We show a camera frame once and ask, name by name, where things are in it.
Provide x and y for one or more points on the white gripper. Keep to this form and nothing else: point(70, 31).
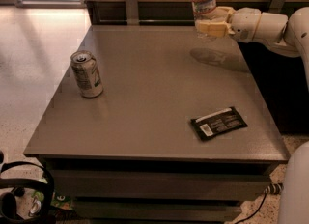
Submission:
point(243, 25)

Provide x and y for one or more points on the clear plastic water bottle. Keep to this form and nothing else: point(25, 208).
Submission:
point(203, 10)

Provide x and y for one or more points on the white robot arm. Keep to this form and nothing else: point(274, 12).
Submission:
point(275, 50)

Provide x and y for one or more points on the black snack packet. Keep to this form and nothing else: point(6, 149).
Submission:
point(217, 123)

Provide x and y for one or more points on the grey drawer cabinet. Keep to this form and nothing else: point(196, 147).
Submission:
point(132, 154)

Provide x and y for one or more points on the silver soda can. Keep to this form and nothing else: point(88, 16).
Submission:
point(86, 73)

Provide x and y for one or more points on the green snack bag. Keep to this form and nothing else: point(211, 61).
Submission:
point(59, 202)

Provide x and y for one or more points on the black headphones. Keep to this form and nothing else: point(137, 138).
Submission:
point(16, 187)

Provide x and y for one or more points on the left metal wall bracket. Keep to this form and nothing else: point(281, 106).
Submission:
point(132, 12)

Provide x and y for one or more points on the horizontal metal rail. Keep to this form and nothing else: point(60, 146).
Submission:
point(148, 22)

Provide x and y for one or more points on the striped cable connector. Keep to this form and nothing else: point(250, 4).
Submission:
point(274, 189)

